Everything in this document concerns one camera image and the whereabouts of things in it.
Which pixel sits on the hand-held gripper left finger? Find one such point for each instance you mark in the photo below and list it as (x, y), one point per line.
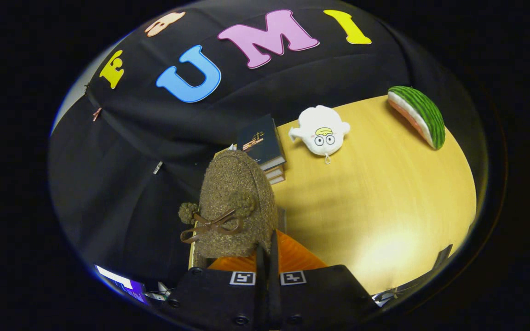
(261, 262)

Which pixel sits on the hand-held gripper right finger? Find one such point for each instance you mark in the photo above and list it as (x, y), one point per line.
(274, 257)

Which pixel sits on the brown fuzzy shoe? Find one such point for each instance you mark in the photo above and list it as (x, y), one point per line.
(237, 184)

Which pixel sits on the brown cover book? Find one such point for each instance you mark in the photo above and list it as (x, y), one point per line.
(275, 172)
(278, 179)

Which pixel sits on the white cover book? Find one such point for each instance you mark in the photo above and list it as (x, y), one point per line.
(232, 147)

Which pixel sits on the dark blue book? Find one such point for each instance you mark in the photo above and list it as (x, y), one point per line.
(260, 138)

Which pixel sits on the silver clip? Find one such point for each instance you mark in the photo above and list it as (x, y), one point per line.
(158, 167)

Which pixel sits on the white cartoon plush toy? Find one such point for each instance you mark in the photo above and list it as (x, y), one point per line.
(320, 122)

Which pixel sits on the lit screen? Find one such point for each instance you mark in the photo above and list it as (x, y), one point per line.
(113, 277)

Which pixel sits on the black backdrop cloth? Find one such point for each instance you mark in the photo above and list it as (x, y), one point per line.
(131, 184)

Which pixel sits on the watermelon slice plush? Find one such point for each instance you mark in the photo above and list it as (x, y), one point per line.
(423, 112)

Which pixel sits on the red clip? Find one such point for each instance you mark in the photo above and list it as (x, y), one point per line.
(96, 114)

